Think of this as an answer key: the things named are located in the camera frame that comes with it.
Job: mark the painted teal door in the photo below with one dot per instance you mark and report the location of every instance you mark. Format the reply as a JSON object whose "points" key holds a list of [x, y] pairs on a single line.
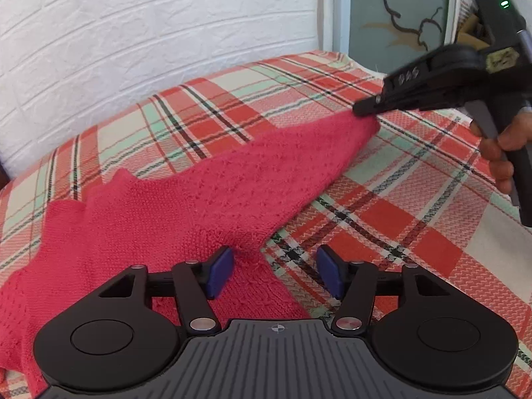
{"points": [[374, 4]]}

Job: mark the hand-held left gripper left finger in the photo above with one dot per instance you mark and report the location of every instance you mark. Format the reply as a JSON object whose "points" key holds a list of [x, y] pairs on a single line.
{"points": [[220, 272]]}

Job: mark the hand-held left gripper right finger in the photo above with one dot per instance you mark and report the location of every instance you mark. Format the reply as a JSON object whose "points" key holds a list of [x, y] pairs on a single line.
{"points": [[330, 272]]}

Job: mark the white door frame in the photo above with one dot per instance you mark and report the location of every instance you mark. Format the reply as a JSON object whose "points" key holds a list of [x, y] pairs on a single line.
{"points": [[328, 8]]}

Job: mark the person's right hand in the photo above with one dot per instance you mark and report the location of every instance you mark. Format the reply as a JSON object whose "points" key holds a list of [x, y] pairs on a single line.
{"points": [[496, 162]]}

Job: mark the plaid blanket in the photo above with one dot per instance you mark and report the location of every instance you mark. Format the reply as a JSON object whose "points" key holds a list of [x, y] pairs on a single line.
{"points": [[395, 224]]}

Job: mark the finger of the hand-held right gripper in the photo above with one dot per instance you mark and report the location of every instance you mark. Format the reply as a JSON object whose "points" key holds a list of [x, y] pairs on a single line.
{"points": [[395, 103]]}

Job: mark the red knit cardigan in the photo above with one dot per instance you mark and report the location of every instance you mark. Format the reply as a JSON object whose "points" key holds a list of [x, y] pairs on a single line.
{"points": [[187, 199]]}

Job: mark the cardboard box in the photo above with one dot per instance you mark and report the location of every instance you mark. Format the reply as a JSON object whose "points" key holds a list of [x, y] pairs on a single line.
{"points": [[471, 31]]}

